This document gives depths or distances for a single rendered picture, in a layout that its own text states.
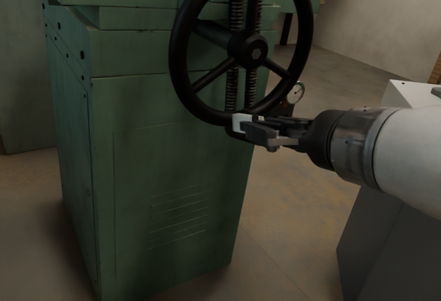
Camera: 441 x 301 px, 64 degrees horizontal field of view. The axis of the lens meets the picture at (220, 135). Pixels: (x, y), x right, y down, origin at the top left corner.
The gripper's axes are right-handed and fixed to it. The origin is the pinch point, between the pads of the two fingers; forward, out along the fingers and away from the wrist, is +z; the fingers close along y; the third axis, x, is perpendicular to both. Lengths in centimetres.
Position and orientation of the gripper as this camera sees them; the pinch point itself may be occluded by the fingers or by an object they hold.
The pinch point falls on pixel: (247, 124)
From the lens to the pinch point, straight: 58.0
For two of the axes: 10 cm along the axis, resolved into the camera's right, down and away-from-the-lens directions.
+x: 0.6, 9.8, 2.0
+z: -5.3, -1.4, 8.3
